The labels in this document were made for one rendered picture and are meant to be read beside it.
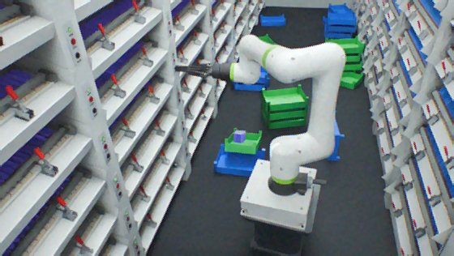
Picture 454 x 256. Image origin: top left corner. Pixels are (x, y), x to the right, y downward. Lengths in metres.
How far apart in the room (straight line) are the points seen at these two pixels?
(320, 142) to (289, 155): 0.15
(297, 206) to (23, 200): 1.04
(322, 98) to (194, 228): 1.01
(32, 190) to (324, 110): 1.04
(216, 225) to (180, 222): 0.21
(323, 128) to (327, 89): 0.18
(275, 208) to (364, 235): 0.64
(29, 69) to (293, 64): 0.84
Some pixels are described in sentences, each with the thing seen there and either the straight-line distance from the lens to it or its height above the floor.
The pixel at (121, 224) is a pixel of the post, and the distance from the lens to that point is 1.51.
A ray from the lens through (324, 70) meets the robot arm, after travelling 1.33.
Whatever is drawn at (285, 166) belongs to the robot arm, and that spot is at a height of 0.55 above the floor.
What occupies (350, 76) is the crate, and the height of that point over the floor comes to 0.01.
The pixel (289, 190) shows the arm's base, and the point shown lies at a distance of 1.60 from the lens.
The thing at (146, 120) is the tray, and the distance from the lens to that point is 1.59.
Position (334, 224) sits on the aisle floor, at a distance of 2.04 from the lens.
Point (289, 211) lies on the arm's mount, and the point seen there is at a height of 0.38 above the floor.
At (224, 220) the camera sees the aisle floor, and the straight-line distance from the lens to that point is 2.01.
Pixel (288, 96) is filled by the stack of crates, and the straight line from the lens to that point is 2.71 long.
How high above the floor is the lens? 1.55
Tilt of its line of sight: 36 degrees down
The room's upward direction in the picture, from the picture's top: 3 degrees counter-clockwise
